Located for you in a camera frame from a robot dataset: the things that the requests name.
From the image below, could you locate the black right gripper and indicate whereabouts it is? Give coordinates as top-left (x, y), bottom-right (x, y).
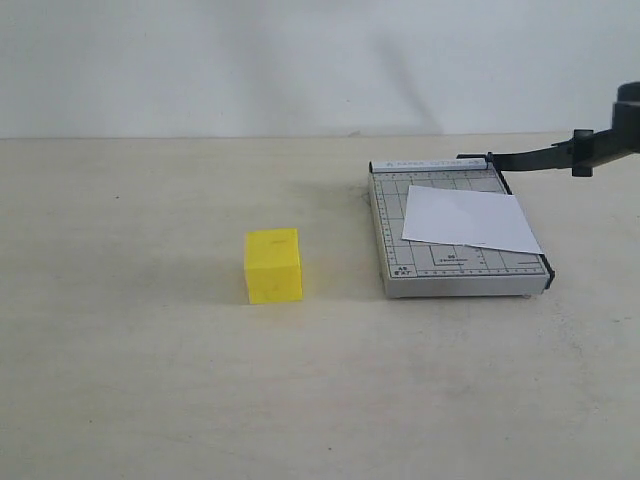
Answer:
top-left (611, 81), bottom-right (640, 138)

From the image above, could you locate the black cutter blade handle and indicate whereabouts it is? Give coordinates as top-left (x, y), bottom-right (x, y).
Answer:
top-left (456, 129), bottom-right (639, 177)

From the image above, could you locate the white paper sheet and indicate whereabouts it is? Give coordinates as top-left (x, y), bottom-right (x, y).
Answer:
top-left (402, 185), bottom-right (542, 254)

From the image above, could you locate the yellow foam cube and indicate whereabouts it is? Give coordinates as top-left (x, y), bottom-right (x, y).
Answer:
top-left (244, 228), bottom-right (303, 304)

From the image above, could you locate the grey paper cutter base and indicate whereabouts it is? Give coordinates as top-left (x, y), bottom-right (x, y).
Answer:
top-left (369, 155), bottom-right (555, 298)

